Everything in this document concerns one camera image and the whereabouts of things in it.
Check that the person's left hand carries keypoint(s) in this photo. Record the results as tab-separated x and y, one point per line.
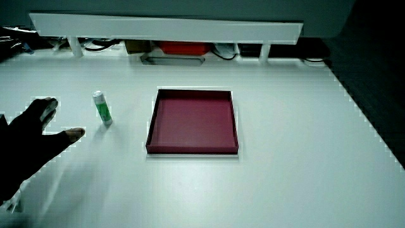
28	139

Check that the green white glue stick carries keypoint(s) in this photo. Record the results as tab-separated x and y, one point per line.
102	109

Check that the black equipment pile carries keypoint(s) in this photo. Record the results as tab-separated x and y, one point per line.
9	42

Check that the brown cardboard box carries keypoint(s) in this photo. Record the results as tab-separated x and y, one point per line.
137	46

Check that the maroon square tray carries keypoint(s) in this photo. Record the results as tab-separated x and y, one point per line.
193	125

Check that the white desk shelf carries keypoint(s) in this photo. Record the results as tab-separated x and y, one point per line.
164	29

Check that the orange box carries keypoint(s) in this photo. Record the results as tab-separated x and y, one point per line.
184	47

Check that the black box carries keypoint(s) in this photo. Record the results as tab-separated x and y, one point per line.
250	50

